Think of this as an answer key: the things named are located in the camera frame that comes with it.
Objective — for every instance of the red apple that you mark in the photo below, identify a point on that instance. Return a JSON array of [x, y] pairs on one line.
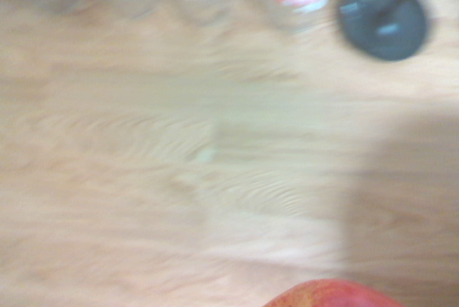
[[333, 296]]

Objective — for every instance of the black round stand base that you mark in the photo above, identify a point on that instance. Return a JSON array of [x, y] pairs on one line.
[[385, 22]]

